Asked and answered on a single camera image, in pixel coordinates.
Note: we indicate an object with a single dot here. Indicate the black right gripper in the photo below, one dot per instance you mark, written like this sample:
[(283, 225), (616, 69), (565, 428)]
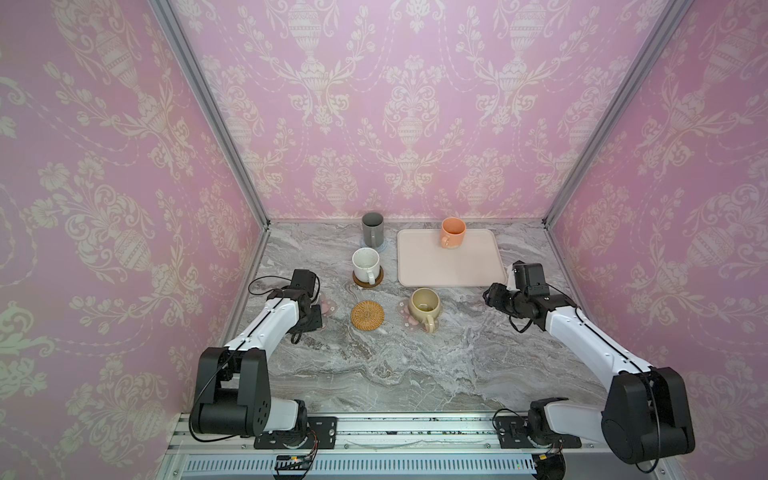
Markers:
[(501, 299)]

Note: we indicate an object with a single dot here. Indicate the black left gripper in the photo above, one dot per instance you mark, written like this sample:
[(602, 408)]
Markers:
[(316, 323)]

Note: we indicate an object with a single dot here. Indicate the pink flower coaster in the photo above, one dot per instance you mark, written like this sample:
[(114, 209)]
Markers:
[(328, 306), (411, 321)]

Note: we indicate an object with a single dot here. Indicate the brown round wooden coaster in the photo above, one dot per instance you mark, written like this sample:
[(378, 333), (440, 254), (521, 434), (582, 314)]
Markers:
[(367, 285)]

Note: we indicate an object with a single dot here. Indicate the white speckled mug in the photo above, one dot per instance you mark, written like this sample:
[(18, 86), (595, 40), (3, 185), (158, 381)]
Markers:
[(366, 264)]

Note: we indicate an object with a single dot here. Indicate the woven rattan round coaster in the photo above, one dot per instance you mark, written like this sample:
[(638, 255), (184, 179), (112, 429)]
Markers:
[(367, 315)]

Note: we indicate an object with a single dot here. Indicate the grey ceramic mug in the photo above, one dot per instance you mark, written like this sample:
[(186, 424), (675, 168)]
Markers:
[(373, 229)]

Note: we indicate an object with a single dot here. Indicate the beige glazed round mug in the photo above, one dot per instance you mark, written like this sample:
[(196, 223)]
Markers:
[(425, 306)]

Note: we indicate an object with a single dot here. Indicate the orange ceramic mug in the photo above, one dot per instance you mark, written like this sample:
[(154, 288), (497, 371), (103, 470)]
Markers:
[(452, 234)]

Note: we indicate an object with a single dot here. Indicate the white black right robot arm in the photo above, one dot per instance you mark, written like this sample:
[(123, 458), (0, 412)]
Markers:
[(646, 415)]

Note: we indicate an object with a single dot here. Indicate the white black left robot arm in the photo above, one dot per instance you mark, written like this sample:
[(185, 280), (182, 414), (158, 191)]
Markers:
[(232, 393)]

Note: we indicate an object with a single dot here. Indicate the cream rectangular tray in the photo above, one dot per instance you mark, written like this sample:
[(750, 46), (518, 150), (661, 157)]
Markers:
[(423, 262)]

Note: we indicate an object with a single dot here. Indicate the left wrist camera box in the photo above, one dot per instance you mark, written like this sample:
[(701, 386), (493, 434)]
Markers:
[(306, 281)]

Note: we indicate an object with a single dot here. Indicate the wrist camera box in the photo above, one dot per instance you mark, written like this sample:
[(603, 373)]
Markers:
[(530, 279), (306, 281)]

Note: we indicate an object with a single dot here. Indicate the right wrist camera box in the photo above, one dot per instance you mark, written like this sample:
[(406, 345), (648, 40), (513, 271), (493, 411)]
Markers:
[(530, 279)]

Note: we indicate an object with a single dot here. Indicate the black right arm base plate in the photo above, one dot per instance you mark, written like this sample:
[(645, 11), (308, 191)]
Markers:
[(512, 433)]

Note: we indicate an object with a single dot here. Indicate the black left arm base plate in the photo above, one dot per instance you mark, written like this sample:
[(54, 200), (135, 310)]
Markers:
[(320, 432)]

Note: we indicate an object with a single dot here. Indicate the aluminium front rail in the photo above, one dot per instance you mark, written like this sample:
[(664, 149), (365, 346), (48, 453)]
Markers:
[(432, 432)]

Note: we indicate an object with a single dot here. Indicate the white perforated cable duct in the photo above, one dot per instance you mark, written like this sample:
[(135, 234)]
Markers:
[(329, 465)]

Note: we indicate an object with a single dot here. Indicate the left aluminium corner post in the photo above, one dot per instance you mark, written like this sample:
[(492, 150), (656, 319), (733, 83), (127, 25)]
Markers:
[(194, 74)]

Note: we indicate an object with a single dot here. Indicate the aluminium corner post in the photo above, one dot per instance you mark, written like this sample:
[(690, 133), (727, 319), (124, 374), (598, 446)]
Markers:
[(194, 74), (666, 25)]

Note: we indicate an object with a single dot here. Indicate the right aluminium corner post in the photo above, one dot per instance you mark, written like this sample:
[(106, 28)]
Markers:
[(666, 25)]

